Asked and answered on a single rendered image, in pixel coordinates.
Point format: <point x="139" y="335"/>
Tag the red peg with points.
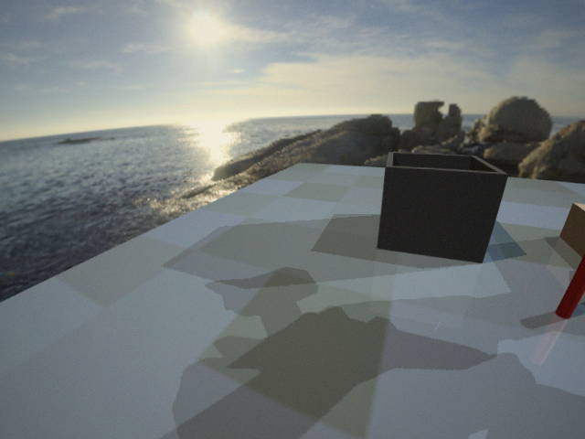
<point x="574" y="293"/>

